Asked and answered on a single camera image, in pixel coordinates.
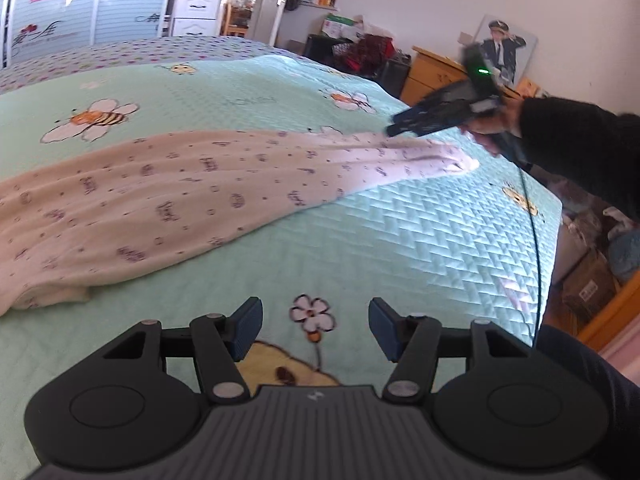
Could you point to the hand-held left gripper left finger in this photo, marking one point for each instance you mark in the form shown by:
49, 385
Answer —
247, 330

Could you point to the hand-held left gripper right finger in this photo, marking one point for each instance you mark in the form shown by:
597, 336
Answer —
384, 330

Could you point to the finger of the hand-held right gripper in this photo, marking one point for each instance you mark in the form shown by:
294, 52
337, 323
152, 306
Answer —
430, 124
435, 106

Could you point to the beige printed pants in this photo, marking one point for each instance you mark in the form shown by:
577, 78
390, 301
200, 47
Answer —
175, 200

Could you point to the person's right forearm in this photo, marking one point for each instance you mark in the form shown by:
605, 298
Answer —
575, 145

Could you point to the red clothes pile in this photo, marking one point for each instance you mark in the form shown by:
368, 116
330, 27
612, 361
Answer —
365, 52

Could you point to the person's right hand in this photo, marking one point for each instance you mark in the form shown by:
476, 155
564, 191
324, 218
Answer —
507, 117

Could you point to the wooden dresser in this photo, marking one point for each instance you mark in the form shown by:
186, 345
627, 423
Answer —
430, 75

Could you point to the unframed portrait canvas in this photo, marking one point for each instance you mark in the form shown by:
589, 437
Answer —
505, 45

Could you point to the green bee-print quilted bedspread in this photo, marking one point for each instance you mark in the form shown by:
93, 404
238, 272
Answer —
400, 240

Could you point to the green and white carton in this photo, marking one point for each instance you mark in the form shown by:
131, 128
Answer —
340, 27

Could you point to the black chair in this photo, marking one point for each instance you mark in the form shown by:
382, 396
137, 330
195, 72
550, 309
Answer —
320, 47

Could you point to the white room door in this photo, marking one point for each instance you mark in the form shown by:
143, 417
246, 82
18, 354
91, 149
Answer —
272, 0

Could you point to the brown cardboard box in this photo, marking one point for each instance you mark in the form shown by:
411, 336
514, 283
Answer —
590, 285

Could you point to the wooden chair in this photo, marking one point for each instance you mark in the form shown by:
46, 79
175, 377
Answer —
236, 20

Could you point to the person's dark clothed leg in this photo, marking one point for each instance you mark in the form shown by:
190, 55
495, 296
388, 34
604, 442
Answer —
600, 410

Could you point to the white drawer unit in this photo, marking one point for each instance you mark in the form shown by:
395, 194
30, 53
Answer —
196, 12

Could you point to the purple heart-print bed sheet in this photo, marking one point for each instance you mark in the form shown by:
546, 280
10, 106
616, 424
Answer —
125, 57

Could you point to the white sliding-door wardrobe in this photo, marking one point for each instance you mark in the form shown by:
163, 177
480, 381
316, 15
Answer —
125, 15

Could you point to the wall socket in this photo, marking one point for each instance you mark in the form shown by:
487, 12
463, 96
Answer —
464, 38

